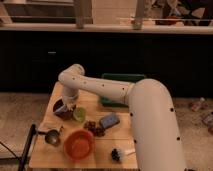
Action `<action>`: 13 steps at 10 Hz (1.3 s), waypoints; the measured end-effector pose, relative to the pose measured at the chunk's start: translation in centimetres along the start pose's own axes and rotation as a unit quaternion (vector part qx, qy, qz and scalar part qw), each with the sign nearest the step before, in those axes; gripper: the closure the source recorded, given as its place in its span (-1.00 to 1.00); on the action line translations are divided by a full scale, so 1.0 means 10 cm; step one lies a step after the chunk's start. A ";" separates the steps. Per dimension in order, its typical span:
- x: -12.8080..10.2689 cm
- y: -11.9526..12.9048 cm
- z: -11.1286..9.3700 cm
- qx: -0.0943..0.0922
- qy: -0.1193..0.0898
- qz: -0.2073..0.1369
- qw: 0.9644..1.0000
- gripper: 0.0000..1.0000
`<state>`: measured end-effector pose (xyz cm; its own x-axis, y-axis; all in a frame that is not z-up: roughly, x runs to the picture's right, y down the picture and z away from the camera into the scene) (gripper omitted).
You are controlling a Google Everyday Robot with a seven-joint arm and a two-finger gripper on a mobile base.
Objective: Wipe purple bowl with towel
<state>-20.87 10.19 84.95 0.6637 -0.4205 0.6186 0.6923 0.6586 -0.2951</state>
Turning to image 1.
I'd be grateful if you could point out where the orange bowl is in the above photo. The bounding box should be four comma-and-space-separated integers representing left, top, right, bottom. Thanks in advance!
63, 130, 95, 161

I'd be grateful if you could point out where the blue sponge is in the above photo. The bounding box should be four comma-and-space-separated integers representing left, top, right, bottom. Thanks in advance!
99, 113, 120, 129

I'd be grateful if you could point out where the plastic bottle on floor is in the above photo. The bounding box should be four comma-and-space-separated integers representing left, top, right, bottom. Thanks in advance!
190, 97, 205, 112

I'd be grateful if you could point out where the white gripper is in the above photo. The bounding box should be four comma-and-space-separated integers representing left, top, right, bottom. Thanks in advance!
62, 94, 78, 110

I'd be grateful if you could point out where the dark grape bunch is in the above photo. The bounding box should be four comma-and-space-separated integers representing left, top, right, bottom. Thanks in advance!
84, 121, 105, 137

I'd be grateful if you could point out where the metal measuring cup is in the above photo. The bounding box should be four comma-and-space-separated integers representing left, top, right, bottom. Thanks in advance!
38, 130, 60, 146

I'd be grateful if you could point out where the black stand pole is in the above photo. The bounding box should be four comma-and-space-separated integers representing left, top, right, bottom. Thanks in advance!
18, 124, 36, 171

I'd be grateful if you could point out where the red white object on floor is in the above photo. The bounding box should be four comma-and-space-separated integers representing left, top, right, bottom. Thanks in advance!
202, 113, 213, 135

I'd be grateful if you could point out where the green cup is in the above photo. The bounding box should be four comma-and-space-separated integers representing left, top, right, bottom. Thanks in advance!
73, 107, 86, 122

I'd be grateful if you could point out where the black white dish brush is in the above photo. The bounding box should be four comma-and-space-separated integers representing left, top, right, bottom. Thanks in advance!
111, 148, 135, 162

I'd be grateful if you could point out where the purple bowl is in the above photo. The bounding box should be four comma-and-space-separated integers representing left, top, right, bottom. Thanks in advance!
53, 99, 73, 120

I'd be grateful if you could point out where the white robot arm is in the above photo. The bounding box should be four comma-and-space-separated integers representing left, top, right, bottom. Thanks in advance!
58, 64, 187, 171

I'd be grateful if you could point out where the green dish rack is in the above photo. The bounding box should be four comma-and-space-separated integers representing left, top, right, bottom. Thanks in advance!
99, 73, 146, 107

